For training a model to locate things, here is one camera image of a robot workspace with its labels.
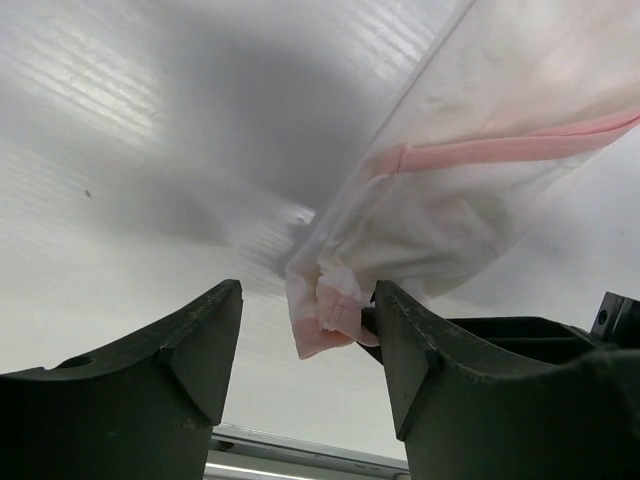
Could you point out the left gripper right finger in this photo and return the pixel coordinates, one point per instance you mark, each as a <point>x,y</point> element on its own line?
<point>576,422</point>

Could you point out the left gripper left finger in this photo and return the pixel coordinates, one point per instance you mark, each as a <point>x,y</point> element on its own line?
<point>141,407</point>

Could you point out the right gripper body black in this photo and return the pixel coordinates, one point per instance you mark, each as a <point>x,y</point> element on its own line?
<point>408,330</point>

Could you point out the white pink grey underwear pile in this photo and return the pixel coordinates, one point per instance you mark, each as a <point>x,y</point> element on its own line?
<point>509,100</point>

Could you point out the aluminium rail frame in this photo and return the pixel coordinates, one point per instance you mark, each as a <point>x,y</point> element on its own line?
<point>250,444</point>

